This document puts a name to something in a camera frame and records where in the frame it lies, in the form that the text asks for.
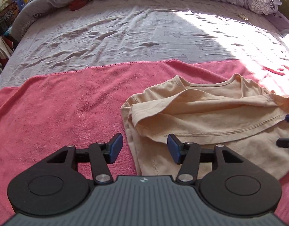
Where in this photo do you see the colourful printed bag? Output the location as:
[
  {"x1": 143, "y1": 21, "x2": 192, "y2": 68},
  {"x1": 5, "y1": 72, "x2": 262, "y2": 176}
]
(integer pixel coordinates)
[{"x1": 0, "y1": 0, "x2": 26, "y2": 30}]

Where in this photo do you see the beige t-shirt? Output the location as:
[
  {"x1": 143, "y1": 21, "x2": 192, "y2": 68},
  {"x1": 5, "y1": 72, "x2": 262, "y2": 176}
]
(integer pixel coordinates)
[{"x1": 120, "y1": 74, "x2": 289, "y2": 182}]

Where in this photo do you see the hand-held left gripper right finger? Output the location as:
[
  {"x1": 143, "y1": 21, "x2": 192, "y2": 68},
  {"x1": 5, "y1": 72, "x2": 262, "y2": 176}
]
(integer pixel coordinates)
[{"x1": 167, "y1": 134, "x2": 248, "y2": 185}]

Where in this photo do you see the light purple bed sheet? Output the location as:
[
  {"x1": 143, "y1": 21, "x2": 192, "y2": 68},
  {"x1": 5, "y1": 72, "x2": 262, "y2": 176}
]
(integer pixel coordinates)
[{"x1": 0, "y1": 0, "x2": 289, "y2": 92}]

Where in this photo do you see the red cloth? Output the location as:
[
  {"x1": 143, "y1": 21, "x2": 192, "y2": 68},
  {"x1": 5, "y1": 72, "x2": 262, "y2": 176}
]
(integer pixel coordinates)
[{"x1": 70, "y1": 0, "x2": 87, "y2": 11}]

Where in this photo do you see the pink blanket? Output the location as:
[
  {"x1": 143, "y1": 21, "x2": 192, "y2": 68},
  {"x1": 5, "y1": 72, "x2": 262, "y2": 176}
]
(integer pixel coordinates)
[{"x1": 0, "y1": 60, "x2": 289, "y2": 226}]

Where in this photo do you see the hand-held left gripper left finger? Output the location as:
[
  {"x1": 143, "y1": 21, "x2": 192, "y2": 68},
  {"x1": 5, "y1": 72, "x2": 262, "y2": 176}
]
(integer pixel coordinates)
[{"x1": 39, "y1": 133, "x2": 123, "y2": 185}]

